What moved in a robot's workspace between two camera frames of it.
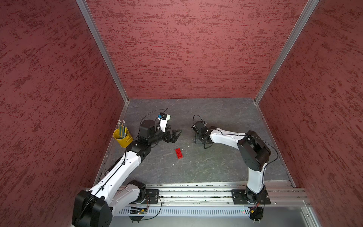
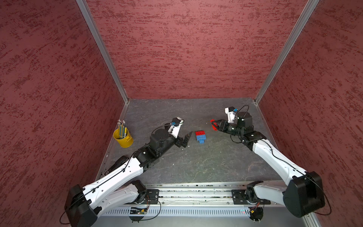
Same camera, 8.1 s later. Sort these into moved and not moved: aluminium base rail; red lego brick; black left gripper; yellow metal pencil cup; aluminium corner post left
Moved: black left gripper; red lego brick
Not moved: aluminium base rail; yellow metal pencil cup; aluminium corner post left
